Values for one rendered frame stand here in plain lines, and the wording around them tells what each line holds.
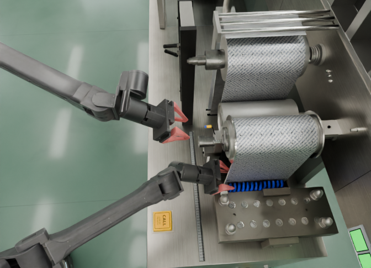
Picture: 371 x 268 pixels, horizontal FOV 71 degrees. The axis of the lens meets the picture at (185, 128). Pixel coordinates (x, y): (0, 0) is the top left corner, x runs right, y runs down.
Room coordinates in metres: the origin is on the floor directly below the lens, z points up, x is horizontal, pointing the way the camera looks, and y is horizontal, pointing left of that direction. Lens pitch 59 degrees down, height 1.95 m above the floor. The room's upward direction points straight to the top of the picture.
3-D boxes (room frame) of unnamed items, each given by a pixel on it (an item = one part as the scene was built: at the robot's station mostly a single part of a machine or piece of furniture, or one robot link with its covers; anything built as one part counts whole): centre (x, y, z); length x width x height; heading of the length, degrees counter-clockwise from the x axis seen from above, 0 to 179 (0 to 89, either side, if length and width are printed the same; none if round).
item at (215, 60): (0.63, -0.09, 1.33); 0.06 x 0.06 x 0.06; 4
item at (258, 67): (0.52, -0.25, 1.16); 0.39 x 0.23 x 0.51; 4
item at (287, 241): (0.12, -0.33, 0.96); 0.10 x 0.03 x 0.11; 94
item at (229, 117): (0.38, -0.14, 1.25); 0.15 x 0.01 x 0.15; 4
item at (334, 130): (0.40, -0.43, 1.28); 0.06 x 0.05 x 0.02; 94
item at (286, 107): (0.51, -0.25, 1.17); 0.26 x 0.12 x 0.12; 94
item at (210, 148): (0.41, -0.09, 1.05); 0.06 x 0.05 x 0.31; 94
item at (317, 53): (0.65, -0.41, 1.33); 0.07 x 0.07 x 0.07; 4
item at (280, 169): (0.33, -0.26, 1.11); 0.23 x 0.01 x 0.18; 94
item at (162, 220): (0.20, 0.09, 0.91); 0.07 x 0.07 x 0.02; 4
